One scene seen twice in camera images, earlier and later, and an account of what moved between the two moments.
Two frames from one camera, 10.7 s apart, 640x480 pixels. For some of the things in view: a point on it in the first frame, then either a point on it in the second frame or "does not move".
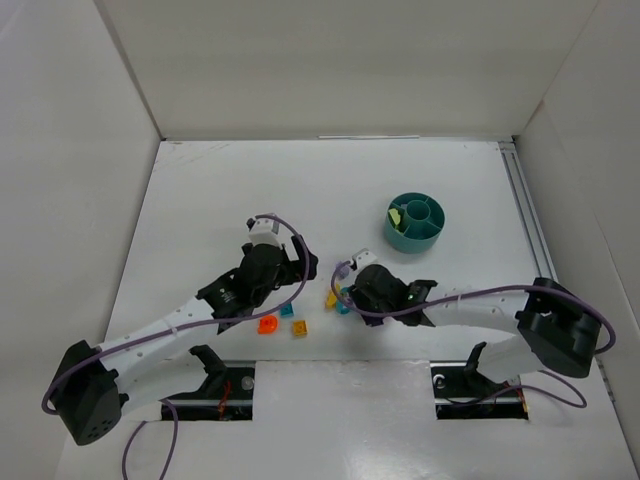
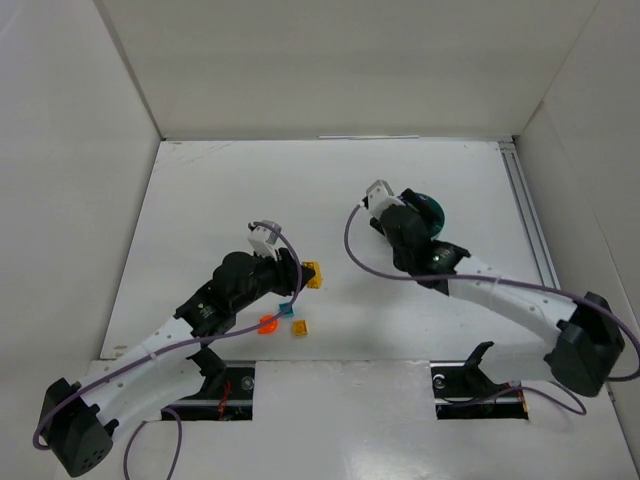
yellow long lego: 331,297 -> 316,281
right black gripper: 353,291 -> 410,198
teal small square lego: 286,311 does not move
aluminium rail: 527,210 does not move
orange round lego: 267,324 does not move
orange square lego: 300,328 does not move
